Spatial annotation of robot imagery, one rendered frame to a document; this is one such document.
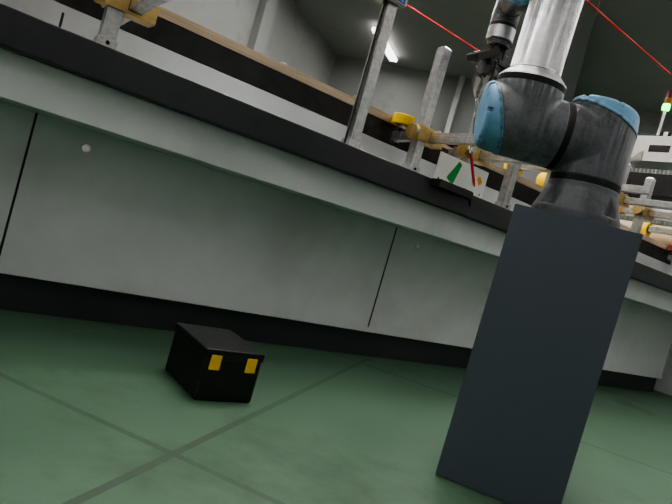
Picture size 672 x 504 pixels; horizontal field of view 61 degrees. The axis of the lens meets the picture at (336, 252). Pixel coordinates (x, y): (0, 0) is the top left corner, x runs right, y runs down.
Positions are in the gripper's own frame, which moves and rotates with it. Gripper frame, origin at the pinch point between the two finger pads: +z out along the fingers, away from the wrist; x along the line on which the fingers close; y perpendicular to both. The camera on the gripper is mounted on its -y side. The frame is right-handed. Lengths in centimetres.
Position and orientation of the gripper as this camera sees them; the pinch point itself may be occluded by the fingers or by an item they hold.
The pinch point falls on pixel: (477, 98)
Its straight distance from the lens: 204.4
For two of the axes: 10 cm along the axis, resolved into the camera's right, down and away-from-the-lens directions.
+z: -2.7, 9.6, 0.4
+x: -5.6, -1.9, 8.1
